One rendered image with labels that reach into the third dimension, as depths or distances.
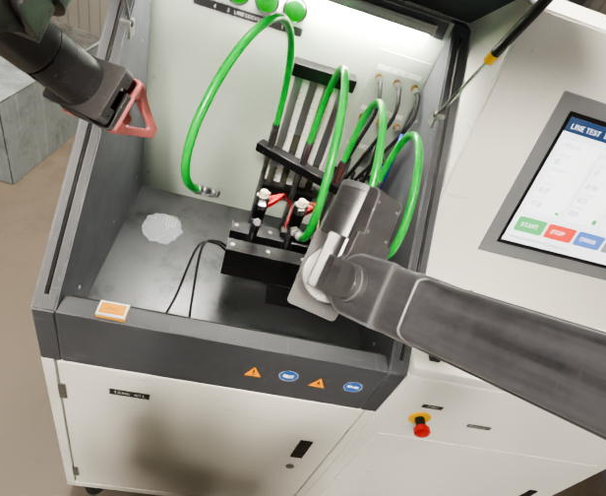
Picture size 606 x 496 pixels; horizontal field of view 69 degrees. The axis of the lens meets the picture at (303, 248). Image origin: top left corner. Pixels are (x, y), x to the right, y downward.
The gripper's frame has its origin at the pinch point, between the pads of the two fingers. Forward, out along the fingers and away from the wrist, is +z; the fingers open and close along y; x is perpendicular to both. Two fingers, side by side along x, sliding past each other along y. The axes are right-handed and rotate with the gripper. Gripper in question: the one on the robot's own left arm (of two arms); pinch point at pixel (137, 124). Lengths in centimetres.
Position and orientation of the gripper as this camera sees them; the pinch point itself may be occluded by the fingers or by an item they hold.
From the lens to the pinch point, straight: 63.3
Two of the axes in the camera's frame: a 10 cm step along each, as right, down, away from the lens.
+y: -8.2, -4.0, 4.1
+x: -4.7, 8.8, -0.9
